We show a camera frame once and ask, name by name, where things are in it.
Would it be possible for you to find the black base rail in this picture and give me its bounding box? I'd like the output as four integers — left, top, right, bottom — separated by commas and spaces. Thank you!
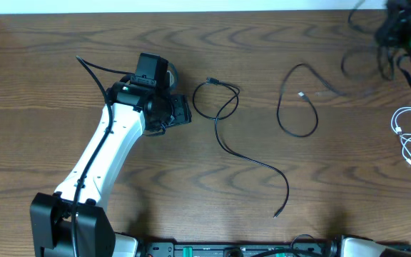
133, 233, 411, 257

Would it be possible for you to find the white USB cable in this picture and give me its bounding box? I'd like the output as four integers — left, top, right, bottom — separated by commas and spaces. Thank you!
390, 106, 411, 168

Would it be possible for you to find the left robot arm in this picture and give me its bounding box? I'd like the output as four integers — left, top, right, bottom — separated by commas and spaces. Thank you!
30, 53, 191, 256

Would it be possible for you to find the black USB cable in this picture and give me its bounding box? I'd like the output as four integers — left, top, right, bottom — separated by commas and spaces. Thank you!
276, 42, 395, 138

